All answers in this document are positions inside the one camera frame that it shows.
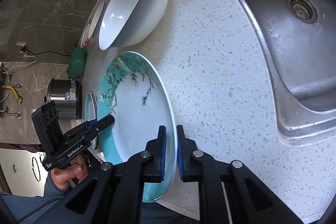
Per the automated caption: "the small teal floral plate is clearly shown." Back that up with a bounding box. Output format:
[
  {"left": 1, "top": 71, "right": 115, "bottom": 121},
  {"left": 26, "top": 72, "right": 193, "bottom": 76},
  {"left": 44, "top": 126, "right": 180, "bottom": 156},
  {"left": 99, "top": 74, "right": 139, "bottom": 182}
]
[{"left": 84, "top": 90, "right": 97, "bottom": 135}]

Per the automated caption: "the large teal floral plate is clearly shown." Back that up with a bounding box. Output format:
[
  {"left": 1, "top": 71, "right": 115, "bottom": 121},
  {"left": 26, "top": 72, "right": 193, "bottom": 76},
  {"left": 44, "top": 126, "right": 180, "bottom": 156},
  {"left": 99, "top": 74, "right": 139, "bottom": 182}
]
[{"left": 96, "top": 51, "right": 178, "bottom": 202}]

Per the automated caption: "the person's blue sleeve forearm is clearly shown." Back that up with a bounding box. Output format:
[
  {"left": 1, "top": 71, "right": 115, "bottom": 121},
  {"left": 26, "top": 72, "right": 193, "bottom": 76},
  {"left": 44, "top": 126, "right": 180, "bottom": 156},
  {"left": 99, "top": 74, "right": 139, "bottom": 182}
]
[{"left": 0, "top": 172, "right": 72, "bottom": 224}]

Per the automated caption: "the person's left hand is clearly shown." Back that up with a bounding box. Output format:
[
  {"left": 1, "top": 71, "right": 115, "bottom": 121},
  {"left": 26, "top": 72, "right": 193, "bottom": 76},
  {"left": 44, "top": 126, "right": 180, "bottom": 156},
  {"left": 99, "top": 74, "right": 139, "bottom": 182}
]
[{"left": 51, "top": 155, "right": 88, "bottom": 190}]

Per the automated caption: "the grey rimmed white plate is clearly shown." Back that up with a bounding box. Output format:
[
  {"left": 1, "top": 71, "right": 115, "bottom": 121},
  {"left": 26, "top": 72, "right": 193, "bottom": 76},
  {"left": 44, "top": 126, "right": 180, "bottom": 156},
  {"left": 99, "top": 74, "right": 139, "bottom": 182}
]
[{"left": 84, "top": 90, "right": 100, "bottom": 151}]

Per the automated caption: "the stainless rice cooker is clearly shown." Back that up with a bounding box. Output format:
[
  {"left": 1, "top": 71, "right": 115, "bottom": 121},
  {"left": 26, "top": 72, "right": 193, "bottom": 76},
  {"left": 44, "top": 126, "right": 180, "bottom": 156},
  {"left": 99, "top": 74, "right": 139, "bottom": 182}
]
[{"left": 44, "top": 78, "right": 82, "bottom": 120}]

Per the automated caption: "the teal bowl with scraps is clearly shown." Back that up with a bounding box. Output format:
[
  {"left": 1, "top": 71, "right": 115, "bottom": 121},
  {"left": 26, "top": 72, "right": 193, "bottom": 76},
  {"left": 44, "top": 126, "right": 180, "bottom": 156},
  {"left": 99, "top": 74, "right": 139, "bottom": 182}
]
[{"left": 67, "top": 47, "right": 87, "bottom": 79}]

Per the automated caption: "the small floral ceramic bowl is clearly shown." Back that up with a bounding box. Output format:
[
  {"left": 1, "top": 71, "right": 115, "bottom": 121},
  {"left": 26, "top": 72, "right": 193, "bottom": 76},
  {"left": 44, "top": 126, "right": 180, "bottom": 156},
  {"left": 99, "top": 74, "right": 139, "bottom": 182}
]
[{"left": 79, "top": 1, "right": 105, "bottom": 48}]

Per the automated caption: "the large white bowl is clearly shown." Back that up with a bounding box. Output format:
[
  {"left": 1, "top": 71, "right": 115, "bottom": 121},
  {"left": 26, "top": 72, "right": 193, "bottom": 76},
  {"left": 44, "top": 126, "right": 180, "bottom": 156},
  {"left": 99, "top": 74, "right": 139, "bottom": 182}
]
[{"left": 98, "top": 0, "right": 168, "bottom": 51}]

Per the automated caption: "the stainless steel sink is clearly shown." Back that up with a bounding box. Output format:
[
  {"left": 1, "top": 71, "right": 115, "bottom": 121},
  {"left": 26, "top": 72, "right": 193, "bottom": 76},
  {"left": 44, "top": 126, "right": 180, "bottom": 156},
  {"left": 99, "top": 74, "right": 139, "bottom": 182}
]
[{"left": 239, "top": 0, "right": 335, "bottom": 144}]

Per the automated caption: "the yellow gas hose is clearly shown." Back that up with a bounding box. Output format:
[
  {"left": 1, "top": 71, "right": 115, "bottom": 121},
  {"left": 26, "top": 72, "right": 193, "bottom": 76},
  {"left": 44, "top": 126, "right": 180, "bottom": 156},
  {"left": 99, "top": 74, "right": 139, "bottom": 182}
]
[{"left": 3, "top": 85, "right": 23, "bottom": 105}]

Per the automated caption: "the black power cable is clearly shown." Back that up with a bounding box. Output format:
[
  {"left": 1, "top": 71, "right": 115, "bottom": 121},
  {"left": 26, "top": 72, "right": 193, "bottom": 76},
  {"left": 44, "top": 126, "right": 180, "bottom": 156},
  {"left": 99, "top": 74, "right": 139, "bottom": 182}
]
[{"left": 20, "top": 47, "right": 73, "bottom": 57}]

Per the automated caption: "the wall power socket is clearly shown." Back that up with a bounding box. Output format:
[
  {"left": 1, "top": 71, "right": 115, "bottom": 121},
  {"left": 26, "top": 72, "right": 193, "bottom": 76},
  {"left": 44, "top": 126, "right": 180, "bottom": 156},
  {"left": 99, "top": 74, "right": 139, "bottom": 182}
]
[{"left": 16, "top": 42, "right": 26, "bottom": 47}]

